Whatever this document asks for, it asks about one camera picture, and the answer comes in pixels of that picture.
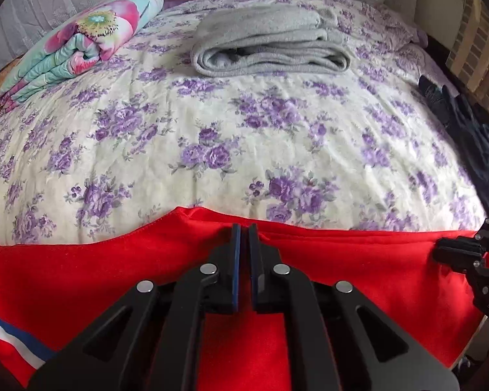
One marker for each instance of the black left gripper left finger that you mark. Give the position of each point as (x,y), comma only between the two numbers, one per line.
(149,339)

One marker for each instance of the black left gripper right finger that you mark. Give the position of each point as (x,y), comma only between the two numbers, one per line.
(337,338)

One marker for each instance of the red pants with striped sides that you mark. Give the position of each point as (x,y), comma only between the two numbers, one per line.
(50,293)

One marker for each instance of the dark navy garment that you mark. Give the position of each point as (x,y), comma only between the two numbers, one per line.
(470,136)

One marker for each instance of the checkered beige cloth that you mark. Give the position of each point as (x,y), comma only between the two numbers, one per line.
(469,57)

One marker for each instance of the purple floral bed quilt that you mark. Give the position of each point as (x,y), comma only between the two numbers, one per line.
(127,142)

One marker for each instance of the folded teal floral blanket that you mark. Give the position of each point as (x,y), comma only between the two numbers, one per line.
(79,44)

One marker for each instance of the folded grey garment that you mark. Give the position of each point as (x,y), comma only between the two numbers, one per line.
(268,38)

